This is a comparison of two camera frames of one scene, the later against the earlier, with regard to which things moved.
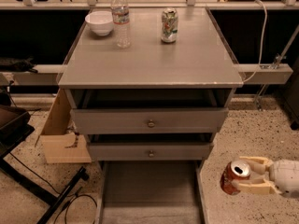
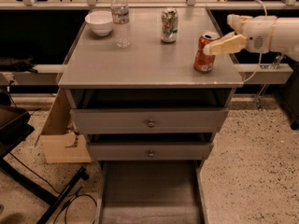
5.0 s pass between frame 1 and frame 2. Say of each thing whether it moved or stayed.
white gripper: moved
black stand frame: stayed
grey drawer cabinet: stayed
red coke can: moved
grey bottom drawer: stayed
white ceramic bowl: stayed
